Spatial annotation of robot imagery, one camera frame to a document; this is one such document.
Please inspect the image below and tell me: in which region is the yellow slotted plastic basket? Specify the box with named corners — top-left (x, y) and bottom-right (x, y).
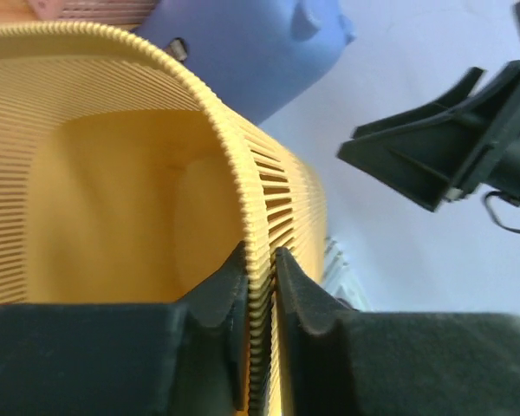
top-left (0, 22), bottom-right (327, 415)

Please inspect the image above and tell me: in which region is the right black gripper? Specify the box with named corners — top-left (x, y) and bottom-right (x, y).
top-left (337, 61), bottom-right (520, 211)

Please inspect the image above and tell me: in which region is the pink plastic storage basket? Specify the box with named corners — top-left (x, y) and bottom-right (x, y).
top-left (28, 0), bottom-right (159, 25)

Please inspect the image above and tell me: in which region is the blue plastic bucket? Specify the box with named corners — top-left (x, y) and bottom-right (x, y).
top-left (134, 1), bottom-right (356, 124)

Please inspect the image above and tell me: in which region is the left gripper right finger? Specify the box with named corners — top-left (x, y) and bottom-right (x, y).
top-left (275, 248), bottom-right (520, 415)

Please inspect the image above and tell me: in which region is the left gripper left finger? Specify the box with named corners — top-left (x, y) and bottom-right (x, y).
top-left (0, 244), bottom-right (248, 415)

